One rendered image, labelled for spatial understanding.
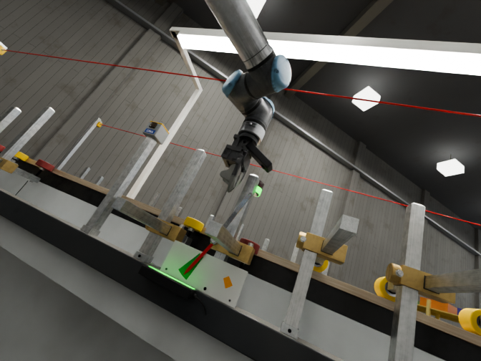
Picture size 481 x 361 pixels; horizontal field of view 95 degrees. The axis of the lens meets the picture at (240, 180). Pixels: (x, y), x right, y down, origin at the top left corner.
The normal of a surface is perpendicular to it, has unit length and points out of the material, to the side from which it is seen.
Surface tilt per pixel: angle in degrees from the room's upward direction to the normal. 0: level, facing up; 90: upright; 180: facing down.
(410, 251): 90
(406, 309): 90
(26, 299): 90
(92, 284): 90
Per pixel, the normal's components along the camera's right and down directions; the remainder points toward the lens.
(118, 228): -0.18, -0.45
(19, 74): 0.38, -0.22
